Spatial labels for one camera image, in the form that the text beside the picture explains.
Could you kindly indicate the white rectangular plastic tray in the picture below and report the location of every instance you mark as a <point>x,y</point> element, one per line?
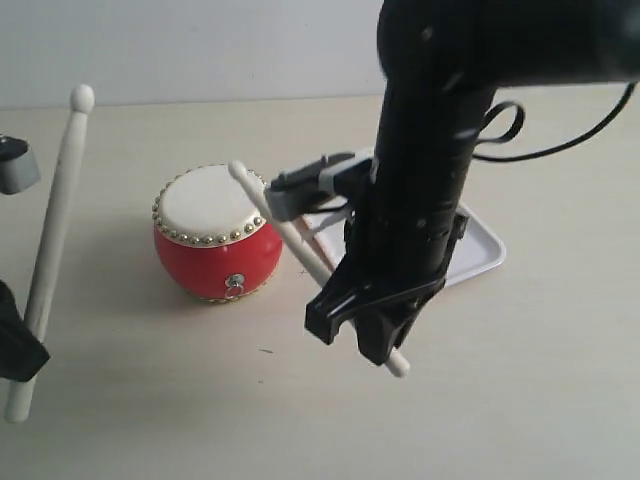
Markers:
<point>477,252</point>

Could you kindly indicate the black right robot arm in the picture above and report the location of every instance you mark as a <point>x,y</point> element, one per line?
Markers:
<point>444,62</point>

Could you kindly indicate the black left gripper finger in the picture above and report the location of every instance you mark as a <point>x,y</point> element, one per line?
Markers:
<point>22,354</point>

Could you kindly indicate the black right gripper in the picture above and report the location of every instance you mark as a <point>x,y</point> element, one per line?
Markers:
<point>394,264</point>

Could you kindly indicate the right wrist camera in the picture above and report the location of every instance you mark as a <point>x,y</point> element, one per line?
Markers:
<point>303,191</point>

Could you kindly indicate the small red drum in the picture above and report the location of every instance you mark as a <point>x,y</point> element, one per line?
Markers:
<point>210,238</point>

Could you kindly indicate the white wooden drumstick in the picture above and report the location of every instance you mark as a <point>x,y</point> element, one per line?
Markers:
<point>289,233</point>
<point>52,239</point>

